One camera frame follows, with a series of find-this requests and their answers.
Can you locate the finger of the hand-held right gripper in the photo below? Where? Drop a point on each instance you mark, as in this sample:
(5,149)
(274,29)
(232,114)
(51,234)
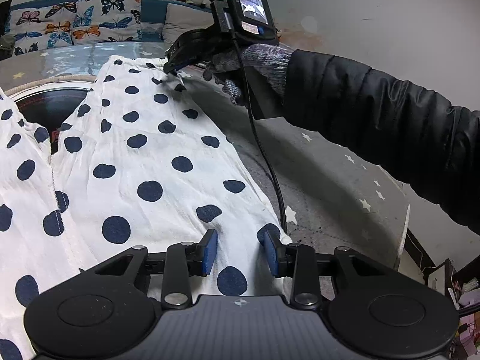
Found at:
(176,65)

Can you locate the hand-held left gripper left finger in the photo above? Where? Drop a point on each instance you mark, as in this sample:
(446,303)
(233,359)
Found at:
(210,253)

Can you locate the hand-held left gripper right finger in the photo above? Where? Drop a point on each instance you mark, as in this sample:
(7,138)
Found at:
(272,253)

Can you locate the white polka dot pants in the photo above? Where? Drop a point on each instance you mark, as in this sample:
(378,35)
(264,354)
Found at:
(150,157)

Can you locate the person's right forearm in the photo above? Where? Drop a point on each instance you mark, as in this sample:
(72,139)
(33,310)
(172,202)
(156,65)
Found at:
(375,120)

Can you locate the person's right hand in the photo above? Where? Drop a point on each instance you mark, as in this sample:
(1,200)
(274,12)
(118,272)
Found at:
(270,60)

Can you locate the grey cushion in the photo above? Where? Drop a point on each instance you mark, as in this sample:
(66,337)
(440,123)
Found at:
(183,22)

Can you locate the grey star tablecloth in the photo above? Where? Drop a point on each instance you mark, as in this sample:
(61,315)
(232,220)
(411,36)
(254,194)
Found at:
(322,180)

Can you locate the butterfly print cushion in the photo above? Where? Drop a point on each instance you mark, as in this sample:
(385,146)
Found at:
(75,18)

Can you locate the dark green bag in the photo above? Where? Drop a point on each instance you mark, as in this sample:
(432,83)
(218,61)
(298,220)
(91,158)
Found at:
(6,47)

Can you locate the pile of colourful clutter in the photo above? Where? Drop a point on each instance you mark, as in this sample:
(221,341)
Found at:
(465,300)

